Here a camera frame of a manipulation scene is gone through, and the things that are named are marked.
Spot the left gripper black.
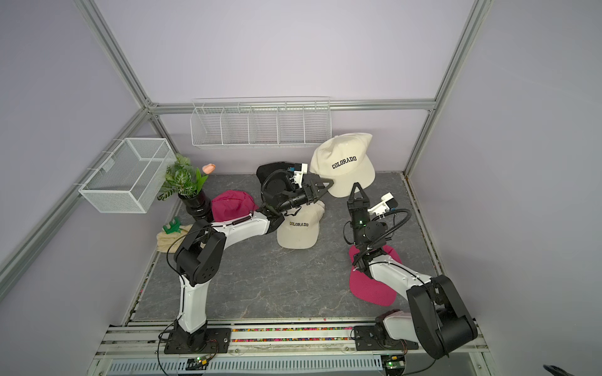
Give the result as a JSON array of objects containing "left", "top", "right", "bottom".
[{"left": 277, "top": 180, "right": 335, "bottom": 213}]

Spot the cream cap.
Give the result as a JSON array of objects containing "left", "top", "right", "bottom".
[
  {"left": 277, "top": 201, "right": 325, "bottom": 250},
  {"left": 309, "top": 133, "right": 376, "bottom": 198}
]

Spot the black cap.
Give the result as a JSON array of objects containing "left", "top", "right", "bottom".
[{"left": 256, "top": 161, "right": 302, "bottom": 183}]

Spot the pink cap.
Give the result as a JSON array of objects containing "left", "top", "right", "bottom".
[
  {"left": 212, "top": 191, "right": 258, "bottom": 222},
  {"left": 349, "top": 268, "right": 398, "bottom": 307}
]

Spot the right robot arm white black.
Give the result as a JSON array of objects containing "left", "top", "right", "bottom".
[{"left": 346, "top": 183, "right": 478, "bottom": 360}]

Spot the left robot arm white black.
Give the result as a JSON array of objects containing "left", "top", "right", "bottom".
[{"left": 165, "top": 162, "right": 334, "bottom": 354}]

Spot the pink tulip flower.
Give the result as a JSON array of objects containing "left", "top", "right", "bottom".
[{"left": 202, "top": 164, "right": 216, "bottom": 175}]

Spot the black plant pot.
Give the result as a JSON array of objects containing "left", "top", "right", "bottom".
[{"left": 178, "top": 190, "right": 214, "bottom": 223}]

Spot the green artificial plant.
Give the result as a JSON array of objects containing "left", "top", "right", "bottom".
[{"left": 157, "top": 154, "right": 209, "bottom": 201}]

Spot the small green toy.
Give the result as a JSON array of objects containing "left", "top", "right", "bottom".
[{"left": 162, "top": 216, "right": 181, "bottom": 234}]

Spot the green circuit board right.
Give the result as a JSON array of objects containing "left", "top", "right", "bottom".
[{"left": 381, "top": 355, "right": 406, "bottom": 374}]

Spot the green circuit board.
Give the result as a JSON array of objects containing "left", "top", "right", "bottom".
[
  {"left": 381, "top": 355, "right": 406, "bottom": 374},
  {"left": 186, "top": 357, "right": 209, "bottom": 371}
]

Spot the green circuit board left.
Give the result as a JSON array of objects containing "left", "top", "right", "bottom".
[{"left": 186, "top": 357, "right": 209, "bottom": 371}]

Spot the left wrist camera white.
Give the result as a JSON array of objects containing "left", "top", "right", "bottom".
[{"left": 288, "top": 163, "right": 308, "bottom": 188}]

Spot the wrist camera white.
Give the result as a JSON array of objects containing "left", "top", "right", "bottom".
[
  {"left": 368, "top": 193, "right": 398, "bottom": 217},
  {"left": 288, "top": 163, "right": 308, "bottom": 188}
]

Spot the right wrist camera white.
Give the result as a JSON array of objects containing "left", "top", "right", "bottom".
[{"left": 368, "top": 193, "right": 398, "bottom": 217}]

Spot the long white wire shelf basket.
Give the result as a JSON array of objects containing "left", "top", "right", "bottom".
[{"left": 190, "top": 97, "right": 332, "bottom": 147}]

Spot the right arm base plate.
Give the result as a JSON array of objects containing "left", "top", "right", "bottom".
[{"left": 351, "top": 324, "right": 419, "bottom": 352}]

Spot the white slotted cable duct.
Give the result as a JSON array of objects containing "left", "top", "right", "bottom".
[{"left": 103, "top": 355, "right": 383, "bottom": 375}]

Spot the white wire cube basket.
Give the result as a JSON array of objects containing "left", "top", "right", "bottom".
[{"left": 79, "top": 138, "right": 176, "bottom": 214}]

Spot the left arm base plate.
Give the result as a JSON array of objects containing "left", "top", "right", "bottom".
[{"left": 163, "top": 327, "right": 232, "bottom": 355}]

